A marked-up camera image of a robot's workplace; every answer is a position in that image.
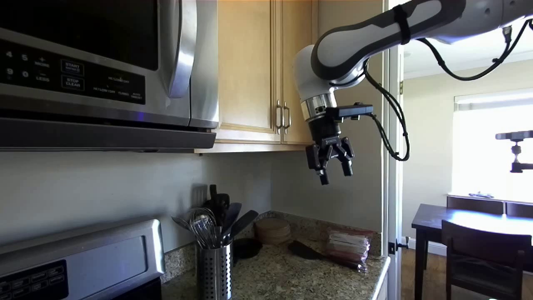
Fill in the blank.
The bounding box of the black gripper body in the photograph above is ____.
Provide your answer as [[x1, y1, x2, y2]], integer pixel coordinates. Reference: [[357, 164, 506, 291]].
[[304, 106, 354, 171]]

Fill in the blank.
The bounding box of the wooden cabinet door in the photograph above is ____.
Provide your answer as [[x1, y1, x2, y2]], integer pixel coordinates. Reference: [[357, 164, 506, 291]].
[[279, 0, 321, 149], [216, 0, 279, 144]]

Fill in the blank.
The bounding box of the stack of cork trivets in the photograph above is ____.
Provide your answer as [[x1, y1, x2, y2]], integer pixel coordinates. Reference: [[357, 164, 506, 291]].
[[252, 216, 292, 249]]

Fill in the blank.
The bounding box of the clear plastic bag package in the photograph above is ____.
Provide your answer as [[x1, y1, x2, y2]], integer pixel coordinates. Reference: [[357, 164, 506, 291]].
[[322, 227, 372, 276]]

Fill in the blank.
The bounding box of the black spatula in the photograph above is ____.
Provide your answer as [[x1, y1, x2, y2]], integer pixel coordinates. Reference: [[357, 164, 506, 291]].
[[223, 209, 261, 244]]

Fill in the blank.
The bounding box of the black bowl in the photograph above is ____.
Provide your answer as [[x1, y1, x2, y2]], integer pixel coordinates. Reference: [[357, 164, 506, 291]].
[[231, 237, 264, 262]]

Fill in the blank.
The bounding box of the dark wooden spatula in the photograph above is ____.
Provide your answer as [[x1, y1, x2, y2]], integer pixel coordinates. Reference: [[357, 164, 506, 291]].
[[206, 184, 231, 221]]

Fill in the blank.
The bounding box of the dark wooden chair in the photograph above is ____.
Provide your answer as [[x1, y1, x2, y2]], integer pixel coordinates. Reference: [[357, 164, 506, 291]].
[[439, 219, 533, 300], [504, 201, 533, 221], [444, 194, 506, 219]]

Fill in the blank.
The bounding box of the dark wooden dining table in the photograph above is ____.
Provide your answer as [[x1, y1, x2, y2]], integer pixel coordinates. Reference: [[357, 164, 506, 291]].
[[409, 202, 533, 300]]

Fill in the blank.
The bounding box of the bright window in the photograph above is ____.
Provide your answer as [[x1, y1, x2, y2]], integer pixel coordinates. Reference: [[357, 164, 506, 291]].
[[451, 91, 533, 204]]

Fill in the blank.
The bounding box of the steel utensil holder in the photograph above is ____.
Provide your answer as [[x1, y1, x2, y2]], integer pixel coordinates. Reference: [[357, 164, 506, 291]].
[[194, 242, 234, 300]]

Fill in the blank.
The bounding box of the stainless steel microwave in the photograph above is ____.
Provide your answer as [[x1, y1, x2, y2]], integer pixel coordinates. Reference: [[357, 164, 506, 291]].
[[0, 0, 219, 156]]

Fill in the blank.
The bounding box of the stainless steel stove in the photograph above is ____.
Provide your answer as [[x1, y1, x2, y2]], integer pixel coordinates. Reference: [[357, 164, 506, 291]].
[[0, 217, 166, 300]]

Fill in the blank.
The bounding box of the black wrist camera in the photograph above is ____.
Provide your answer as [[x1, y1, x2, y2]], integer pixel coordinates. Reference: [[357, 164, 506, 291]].
[[332, 102, 376, 121]]

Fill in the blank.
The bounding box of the white door frame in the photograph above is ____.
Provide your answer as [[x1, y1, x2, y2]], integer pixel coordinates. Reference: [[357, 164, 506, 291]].
[[379, 0, 406, 300]]

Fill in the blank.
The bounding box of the wooden cabinet frame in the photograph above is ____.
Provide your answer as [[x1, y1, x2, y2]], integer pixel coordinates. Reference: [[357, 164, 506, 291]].
[[193, 129, 312, 157]]

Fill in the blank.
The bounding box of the wire whisk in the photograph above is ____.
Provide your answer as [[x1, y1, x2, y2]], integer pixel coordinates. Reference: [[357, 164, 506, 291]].
[[186, 207, 219, 251]]

